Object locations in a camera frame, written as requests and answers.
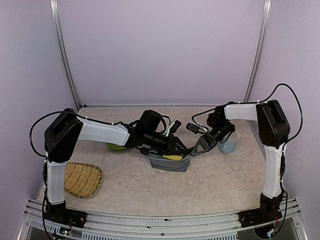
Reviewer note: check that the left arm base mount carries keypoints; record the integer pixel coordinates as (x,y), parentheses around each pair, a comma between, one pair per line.
(60,214)

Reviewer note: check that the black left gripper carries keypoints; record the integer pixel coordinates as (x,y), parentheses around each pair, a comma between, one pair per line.
(172,144)

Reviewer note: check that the aluminium frame post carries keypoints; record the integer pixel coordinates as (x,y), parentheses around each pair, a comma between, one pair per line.
(259,49)
(63,52)

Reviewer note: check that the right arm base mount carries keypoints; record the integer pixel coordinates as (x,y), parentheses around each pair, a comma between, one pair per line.
(268,211)

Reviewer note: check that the right aluminium frame post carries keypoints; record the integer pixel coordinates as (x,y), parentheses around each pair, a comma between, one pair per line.
(259,49)

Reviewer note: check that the front aluminium rail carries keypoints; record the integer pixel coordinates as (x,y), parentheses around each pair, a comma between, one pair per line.
(219,226)

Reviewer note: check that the left aluminium frame post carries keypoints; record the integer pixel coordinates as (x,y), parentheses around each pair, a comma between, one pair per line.
(63,52)

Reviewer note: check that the grey zipper pouch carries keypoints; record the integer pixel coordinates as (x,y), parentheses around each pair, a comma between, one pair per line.
(155,157)

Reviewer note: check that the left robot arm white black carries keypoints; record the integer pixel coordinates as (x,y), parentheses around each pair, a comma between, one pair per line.
(149,134)

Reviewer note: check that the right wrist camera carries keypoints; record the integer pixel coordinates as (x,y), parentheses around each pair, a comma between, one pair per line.
(196,129)

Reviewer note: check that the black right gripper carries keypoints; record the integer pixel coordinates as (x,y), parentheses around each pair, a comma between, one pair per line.
(209,139)

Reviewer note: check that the light blue cup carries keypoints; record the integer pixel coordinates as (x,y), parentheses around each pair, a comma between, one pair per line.
(229,143)

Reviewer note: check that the green plastic plate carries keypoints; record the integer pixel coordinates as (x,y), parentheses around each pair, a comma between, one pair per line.
(115,147)

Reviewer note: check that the yellow sponge block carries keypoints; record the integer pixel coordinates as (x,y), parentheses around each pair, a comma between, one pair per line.
(173,157)

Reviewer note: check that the woven bamboo tray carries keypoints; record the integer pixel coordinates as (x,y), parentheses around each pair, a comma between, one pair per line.
(82,180)

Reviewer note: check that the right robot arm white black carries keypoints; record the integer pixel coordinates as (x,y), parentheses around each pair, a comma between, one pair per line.
(273,132)

